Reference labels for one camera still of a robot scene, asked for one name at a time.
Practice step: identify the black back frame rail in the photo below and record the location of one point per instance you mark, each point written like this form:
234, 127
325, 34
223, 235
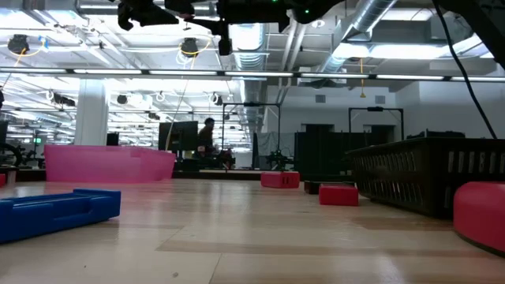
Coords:
221, 175

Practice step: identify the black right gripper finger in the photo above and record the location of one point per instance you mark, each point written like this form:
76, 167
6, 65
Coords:
193, 6
224, 39

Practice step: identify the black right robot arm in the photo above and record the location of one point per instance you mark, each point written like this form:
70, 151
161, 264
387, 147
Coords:
489, 23

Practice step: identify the large black monitor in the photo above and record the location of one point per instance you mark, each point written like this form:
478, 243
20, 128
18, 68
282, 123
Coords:
181, 136

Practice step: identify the black partition wall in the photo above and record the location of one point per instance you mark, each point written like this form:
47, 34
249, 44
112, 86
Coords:
327, 154

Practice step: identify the person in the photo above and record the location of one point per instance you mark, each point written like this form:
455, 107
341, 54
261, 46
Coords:
205, 138

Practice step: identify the red cube charger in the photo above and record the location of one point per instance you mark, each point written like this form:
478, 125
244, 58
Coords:
280, 180

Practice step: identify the red desk lamp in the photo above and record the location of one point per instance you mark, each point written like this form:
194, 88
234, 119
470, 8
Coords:
481, 217

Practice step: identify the long ceiling light bar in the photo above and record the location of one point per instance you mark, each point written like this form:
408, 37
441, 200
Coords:
256, 73

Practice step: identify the black mesh tray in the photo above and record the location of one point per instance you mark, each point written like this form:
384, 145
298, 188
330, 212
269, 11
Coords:
414, 177

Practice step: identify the black gantry frame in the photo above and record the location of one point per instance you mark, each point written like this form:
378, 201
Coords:
375, 109
251, 104

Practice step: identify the silver spiral duct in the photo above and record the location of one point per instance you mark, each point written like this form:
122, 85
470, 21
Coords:
371, 16
248, 43

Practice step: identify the black ceiling pod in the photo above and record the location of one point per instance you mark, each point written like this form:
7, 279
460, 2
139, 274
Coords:
17, 43
189, 46

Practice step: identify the blue small display meter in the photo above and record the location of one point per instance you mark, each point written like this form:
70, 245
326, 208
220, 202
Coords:
59, 215

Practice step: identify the white pillar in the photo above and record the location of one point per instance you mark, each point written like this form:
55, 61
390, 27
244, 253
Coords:
91, 114

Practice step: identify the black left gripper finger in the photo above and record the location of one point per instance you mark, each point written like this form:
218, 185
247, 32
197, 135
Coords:
146, 15

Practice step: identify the red flat rectangular block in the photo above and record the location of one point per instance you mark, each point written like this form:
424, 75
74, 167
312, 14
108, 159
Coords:
338, 196

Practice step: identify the pink translucent plastic bin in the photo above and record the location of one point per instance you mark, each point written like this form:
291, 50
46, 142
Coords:
106, 165

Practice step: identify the background black robot arm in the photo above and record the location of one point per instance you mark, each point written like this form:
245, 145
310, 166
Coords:
278, 159

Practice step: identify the small black monitor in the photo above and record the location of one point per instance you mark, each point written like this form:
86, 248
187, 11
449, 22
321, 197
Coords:
112, 139

